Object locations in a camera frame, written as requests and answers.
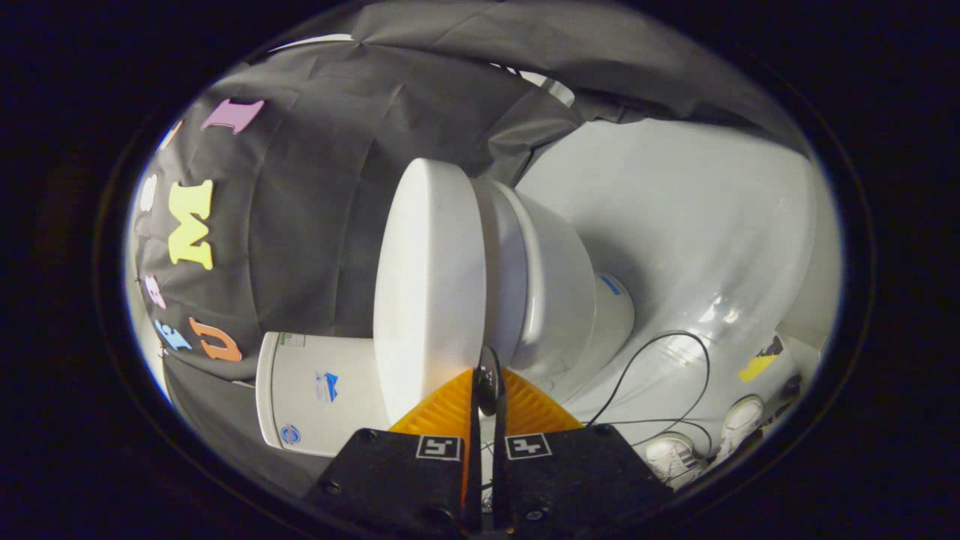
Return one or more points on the person's white shoe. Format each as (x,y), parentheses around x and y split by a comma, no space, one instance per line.
(671,456)
(741,420)

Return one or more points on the yellow black floor tape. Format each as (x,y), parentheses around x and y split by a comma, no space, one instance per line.
(757,366)

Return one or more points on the white toilet lid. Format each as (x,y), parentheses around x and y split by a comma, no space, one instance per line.
(427,285)

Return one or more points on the black backdrop cloth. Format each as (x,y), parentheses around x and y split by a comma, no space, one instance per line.
(300,225)

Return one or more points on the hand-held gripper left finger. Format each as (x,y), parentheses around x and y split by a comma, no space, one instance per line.
(473,480)

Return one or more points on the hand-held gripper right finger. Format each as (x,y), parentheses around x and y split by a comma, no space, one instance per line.
(499,480)

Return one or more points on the white toilet body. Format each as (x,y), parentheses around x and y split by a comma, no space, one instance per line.
(555,285)

